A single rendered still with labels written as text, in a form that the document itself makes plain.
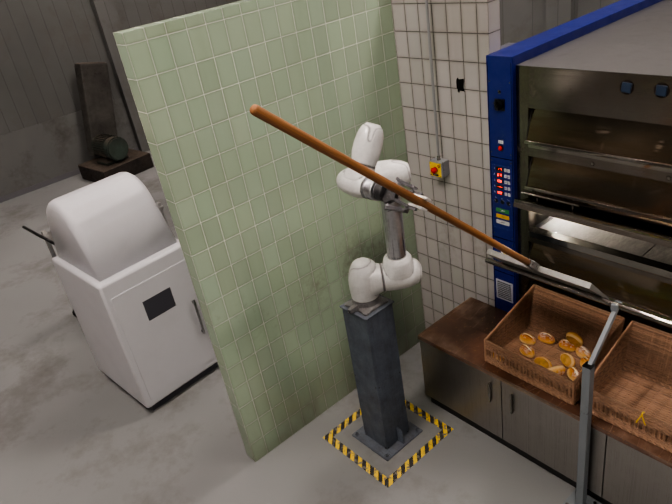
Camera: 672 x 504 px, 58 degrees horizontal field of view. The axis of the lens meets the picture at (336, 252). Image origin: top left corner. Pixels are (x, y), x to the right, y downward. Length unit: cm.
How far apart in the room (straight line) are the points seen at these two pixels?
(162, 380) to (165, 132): 215
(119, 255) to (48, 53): 625
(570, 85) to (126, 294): 290
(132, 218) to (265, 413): 155
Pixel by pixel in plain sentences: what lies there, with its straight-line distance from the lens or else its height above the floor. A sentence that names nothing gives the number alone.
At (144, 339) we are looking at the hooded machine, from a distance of 439.
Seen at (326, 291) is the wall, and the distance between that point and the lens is 383.
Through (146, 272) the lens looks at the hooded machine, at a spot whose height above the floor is 104.
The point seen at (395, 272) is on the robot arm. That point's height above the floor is 122.
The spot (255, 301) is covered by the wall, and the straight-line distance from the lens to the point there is 351.
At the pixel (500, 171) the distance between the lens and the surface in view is 354.
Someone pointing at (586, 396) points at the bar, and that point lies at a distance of 314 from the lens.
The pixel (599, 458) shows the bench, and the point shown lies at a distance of 345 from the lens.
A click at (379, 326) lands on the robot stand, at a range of 340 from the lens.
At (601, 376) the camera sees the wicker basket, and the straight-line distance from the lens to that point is 339.
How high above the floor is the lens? 290
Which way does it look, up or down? 29 degrees down
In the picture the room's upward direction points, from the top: 10 degrees counter-clockwise
